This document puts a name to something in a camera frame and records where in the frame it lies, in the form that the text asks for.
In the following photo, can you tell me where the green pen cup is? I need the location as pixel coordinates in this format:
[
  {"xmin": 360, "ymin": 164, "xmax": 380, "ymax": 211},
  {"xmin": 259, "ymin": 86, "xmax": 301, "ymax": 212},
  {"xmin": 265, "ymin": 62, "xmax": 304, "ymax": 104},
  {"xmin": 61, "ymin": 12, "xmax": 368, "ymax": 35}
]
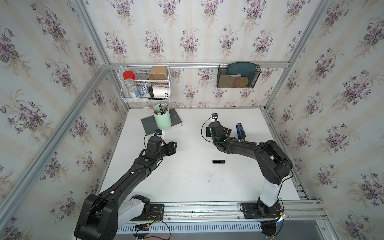
[{"xmin": 153, "ymin": 103, "xmax": 172, "ymax": 131}]

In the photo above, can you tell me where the clear plastic bottle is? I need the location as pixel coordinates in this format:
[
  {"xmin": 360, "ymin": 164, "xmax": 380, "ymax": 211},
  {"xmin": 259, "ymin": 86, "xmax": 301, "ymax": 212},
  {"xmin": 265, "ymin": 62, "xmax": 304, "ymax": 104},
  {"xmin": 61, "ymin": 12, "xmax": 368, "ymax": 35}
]
[{"xmin": 124, "ymin": 79, "xmax": 140, "ymax": 99}]

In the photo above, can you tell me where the round cork coaster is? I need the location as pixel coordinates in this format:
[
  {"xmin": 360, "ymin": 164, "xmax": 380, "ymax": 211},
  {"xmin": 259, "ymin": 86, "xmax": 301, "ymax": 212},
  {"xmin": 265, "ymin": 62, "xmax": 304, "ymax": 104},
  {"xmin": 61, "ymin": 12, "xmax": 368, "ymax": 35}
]
[{"xmin": 234, "ymin": 77, "xmax": 249, "ymax": 88}]

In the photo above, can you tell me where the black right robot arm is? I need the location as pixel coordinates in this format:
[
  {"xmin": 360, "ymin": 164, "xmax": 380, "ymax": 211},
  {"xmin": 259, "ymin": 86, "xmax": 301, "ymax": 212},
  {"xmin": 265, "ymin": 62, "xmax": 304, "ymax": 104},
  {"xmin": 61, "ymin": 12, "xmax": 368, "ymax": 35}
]
[{"xmin": 206, "ymin": 121, "xmax": 294, "ymax": 218}]

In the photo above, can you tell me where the blue black stapler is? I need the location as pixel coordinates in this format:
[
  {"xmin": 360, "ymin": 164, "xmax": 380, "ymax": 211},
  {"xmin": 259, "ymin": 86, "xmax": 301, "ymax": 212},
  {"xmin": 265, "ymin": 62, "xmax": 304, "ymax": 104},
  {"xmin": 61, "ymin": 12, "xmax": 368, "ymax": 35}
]
[{"xmin": 236, "ymin": 123, "xmax": 246, "ymax": 141}]

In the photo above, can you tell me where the black mesh wall holder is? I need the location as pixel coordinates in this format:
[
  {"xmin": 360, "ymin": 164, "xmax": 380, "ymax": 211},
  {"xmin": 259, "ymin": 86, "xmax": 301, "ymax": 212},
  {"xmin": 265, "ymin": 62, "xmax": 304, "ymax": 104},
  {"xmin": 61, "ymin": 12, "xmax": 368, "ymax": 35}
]
[{"xmin": 216, "ymin": 64, "xmax": 262, "ymax": 89}]

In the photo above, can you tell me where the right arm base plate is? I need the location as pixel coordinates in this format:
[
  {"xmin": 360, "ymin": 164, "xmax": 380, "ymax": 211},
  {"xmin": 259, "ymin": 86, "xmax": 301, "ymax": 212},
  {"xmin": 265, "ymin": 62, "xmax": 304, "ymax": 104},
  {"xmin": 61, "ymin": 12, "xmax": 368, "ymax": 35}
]
[{"xmin": 240, "ymin": 202, "xmax": 283, "ymax": 219}]

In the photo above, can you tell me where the red lid jar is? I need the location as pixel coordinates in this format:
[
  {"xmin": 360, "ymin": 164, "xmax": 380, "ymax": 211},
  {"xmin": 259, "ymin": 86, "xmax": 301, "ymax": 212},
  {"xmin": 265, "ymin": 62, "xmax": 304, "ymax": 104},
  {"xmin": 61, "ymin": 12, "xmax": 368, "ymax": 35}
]
[{"xmin": 123, "ymin": 71, "xmax": 136, "ymax": 80}]

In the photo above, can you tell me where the white black cylinder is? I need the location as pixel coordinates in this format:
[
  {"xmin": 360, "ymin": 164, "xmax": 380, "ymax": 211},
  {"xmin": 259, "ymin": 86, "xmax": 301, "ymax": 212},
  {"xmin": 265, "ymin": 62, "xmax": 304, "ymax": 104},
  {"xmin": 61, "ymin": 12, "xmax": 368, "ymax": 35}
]
[{"xmin": 149, "ymin": 86, "xmax": 170, "ymax": 98}]

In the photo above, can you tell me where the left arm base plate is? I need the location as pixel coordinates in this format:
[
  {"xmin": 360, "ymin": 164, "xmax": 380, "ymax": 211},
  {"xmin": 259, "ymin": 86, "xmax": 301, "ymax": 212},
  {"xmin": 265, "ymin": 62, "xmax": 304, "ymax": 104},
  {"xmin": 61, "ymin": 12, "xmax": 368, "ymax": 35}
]
[{"xmin": 132, "ymin": 204, "xmax": 165, "ymax": 221}]

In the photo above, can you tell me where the white wire basket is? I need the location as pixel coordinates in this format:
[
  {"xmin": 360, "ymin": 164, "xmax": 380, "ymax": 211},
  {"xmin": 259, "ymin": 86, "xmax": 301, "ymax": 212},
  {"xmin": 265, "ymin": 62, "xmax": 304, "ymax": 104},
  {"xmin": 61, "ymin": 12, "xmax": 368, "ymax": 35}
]
[{"xmin": 118, "ymin": 64, "xmax": 171, "ymax": 103}]

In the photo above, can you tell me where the teal plate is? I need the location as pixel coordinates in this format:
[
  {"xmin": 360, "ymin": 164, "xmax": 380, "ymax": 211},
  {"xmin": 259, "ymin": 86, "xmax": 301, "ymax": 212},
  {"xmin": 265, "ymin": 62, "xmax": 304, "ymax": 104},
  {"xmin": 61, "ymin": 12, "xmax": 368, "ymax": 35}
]
[{"xmin": 227, "ymin": 62, "xmax": 258, "ymax": 89}]

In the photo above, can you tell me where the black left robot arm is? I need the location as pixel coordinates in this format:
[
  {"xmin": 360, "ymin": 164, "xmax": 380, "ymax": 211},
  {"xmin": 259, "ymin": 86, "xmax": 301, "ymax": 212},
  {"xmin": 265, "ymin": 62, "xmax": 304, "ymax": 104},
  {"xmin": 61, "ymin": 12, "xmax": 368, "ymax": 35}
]
[{"xmin": 74, "ymin": 136, "xmax": 178, "ymax": 240}]

